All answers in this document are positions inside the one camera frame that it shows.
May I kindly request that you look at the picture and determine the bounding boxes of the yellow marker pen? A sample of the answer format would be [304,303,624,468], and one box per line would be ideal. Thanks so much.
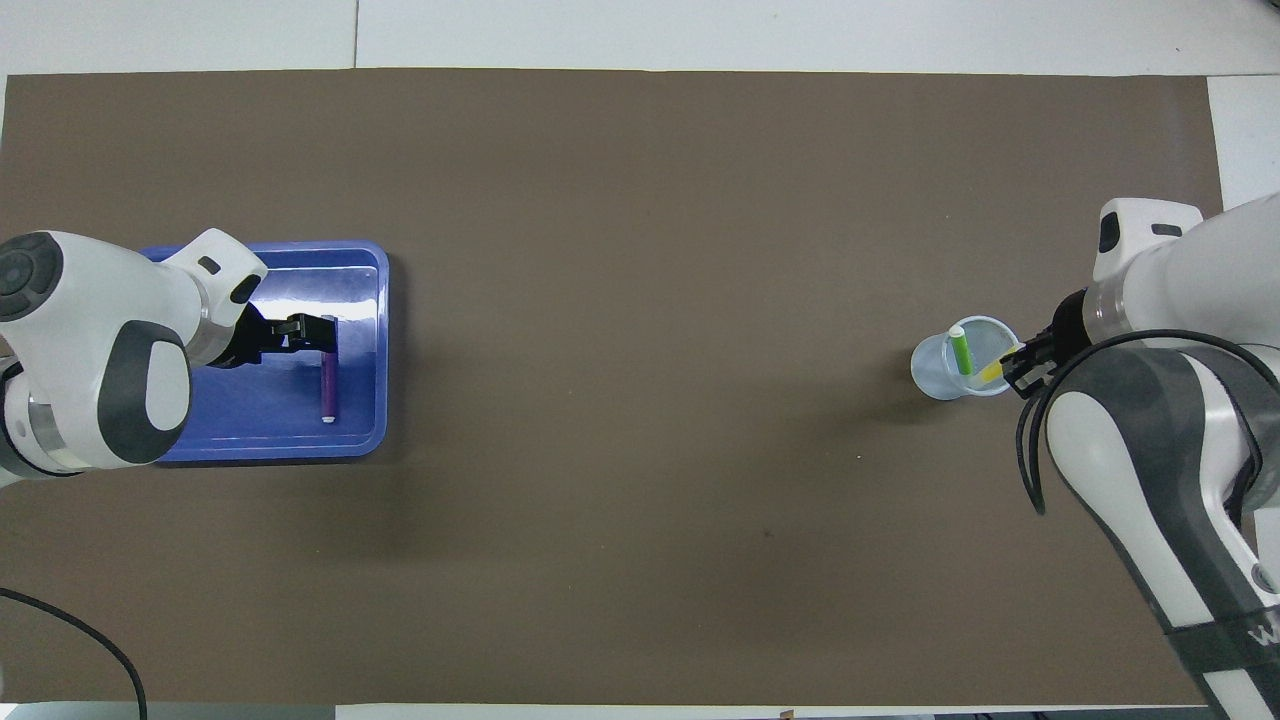
[978,345,1026,387]

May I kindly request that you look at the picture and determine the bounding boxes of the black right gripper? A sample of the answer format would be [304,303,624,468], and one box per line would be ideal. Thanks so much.
[1003,290,1092,399]

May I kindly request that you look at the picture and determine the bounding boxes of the brown table mat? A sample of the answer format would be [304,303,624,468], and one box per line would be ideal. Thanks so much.
[0,68,1276,706]

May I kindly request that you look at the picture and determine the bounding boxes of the blue plastic tray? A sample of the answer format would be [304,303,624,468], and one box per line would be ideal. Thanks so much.
[140,240,390,464]

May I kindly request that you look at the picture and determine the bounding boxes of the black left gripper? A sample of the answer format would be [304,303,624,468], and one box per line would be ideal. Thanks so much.
[205,303,341,369]

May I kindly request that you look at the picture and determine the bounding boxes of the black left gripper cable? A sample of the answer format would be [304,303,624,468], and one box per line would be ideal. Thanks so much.
[0,588,149,720]

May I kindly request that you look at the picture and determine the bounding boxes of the translucent plastic cup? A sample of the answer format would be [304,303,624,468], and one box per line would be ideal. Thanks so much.
[910,316,1024,401]

